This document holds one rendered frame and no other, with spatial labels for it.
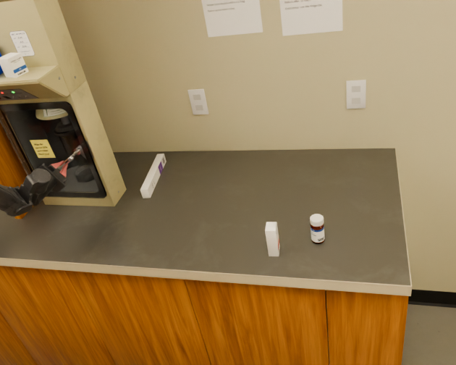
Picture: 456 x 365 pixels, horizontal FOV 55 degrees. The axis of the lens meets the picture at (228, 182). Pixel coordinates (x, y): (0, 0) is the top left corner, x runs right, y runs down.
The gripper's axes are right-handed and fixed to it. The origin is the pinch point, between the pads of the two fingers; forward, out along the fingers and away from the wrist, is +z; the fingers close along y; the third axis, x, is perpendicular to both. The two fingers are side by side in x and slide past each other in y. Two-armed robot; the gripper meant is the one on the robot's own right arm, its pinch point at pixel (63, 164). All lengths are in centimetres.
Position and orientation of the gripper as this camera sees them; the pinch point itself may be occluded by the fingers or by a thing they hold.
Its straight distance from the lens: 166.0
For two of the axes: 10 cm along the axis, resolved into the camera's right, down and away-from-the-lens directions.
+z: 2.5, -5.9, 7.7
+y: -6.5, -6.9, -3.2
